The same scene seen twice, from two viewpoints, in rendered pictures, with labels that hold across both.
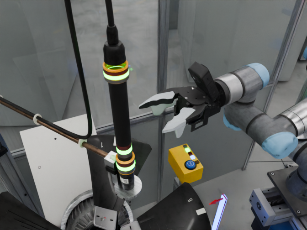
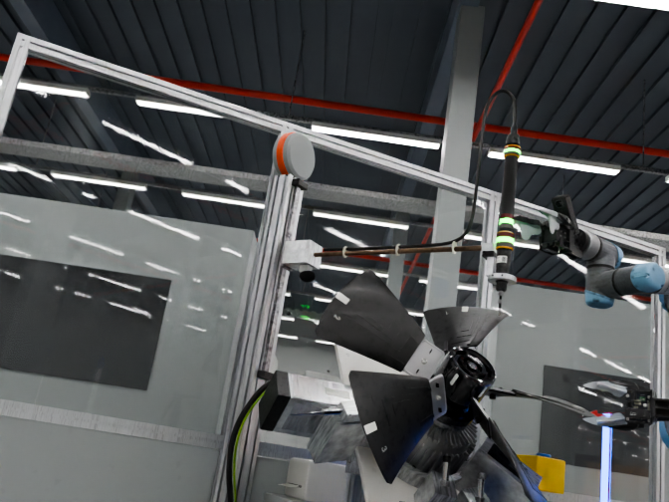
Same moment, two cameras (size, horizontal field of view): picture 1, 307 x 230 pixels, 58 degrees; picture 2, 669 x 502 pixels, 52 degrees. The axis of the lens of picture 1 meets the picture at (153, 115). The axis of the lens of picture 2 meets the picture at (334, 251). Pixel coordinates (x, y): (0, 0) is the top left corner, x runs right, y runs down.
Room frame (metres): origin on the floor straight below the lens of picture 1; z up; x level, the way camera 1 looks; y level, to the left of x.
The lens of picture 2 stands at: (-1.25, 0.40, 0.96)
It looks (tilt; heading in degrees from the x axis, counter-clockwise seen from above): 17 degrees up; 3
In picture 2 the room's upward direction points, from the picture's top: 9 degrees clockwise
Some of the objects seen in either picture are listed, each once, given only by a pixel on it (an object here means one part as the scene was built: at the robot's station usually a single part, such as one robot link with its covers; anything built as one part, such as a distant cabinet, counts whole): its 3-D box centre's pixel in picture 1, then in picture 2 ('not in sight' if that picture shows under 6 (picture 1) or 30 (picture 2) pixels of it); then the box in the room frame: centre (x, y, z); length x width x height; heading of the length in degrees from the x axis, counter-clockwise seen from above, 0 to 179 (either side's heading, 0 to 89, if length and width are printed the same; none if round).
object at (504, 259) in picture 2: (122, 131); (508, 205); (0.41, 0.06, 1.66); 0.04 x 0.04 x 0.46
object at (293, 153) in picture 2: not in sight; (294, 156); (0.78, 0.68, 1.88); 0.17 x 0.15 x 0.16; 113
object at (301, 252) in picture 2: not in sight; (301, 255); (0.73, 0.60, 1.54); 0.10 x 0.07 x 0.08; 58
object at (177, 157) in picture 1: (184, 164); (532, 475); (0.82, -0.15, 1.02); 0.16 x 0.10 x 0.11; 23
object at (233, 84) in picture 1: (224, 89); (581, 244); (0.57, -0.18, 1.64); 0.08 x 0.05 x 0.08; 33
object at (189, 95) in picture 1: (200, 102); (563, 238); (0.53, -0.12, 1.63); 0.12 x 0.08 x 0.09; 123
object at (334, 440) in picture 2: not in sight; (338, 434); (0.33, 0.41, 1.03); 0.15 x 0.10 x 0.14; 23
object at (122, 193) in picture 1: (124, 174); (499, 263); (0.41, 0.07, 1.50); 0.09 x 0.07 x 0.10; 58
